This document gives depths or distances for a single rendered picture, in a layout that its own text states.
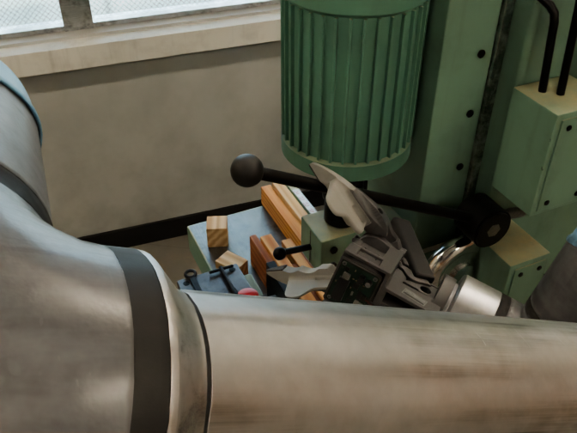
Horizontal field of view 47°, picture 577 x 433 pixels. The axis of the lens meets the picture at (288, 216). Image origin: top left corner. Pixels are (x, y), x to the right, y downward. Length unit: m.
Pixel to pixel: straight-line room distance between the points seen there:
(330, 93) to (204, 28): 1.45
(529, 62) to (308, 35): 0.28
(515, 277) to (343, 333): 0.67
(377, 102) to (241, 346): 0.57
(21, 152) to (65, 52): 1.86
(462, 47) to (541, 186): 0.20
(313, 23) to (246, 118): 1.71
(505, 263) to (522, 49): 0.28
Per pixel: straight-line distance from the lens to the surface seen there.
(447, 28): 0.83
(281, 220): 1.22
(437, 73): 0.86
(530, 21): 0.87
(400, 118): 0.84
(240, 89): 2.40
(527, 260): 0.96
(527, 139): 0.88
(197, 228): 1.25
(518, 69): 0.89
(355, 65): 0.77
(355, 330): 0.31
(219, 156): 2.51
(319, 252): 0.97
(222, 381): 0.26
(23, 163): 0.32
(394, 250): 0.72
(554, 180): 0.90
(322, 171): 0.73
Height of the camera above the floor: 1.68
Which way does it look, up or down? 38 degrees down
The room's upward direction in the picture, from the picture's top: straight up
